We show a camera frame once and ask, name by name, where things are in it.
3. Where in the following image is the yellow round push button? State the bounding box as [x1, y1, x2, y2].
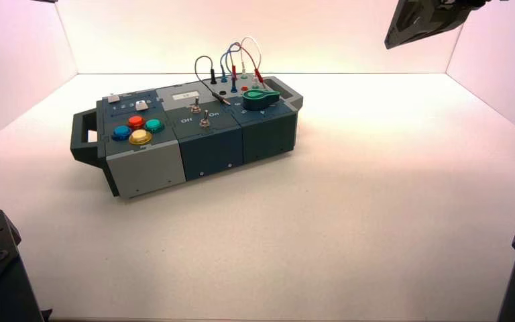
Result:
[128, 129, 154, 146]

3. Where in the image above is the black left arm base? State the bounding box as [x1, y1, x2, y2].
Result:
[0, 209, 52, 322]

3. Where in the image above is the white banana plug cable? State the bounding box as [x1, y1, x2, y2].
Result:
[239, 36, 263, 88]

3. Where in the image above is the green round push button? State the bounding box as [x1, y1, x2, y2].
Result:
[144, 118, 166, 134]

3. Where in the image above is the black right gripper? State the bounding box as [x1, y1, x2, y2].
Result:
[384, 0, 490, 50]

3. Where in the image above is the green pointer knob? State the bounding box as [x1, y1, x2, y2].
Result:
[242, 89, 282, 111]

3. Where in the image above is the grey and teal control box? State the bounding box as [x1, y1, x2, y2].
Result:
[70, 75, 304, 199]

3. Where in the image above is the blue banana plug cable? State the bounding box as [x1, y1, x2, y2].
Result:
[220, 42, 241, 93]

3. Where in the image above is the blue round push button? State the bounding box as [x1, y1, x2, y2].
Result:
[111, 125, 133, 142]

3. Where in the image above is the black banana plug cable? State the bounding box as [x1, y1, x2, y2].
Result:
[194, 55, 232, 106]

